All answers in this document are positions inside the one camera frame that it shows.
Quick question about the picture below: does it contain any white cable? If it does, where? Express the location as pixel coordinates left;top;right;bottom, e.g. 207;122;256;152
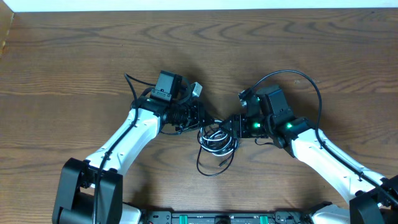
200;119;237;154

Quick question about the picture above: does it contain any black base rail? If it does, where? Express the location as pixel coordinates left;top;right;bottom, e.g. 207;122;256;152
138;210;313;224

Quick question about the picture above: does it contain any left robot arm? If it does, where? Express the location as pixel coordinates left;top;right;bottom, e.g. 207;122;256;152
52;71;214;224

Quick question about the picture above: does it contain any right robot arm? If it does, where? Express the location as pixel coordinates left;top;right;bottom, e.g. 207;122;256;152
220;85;397;223

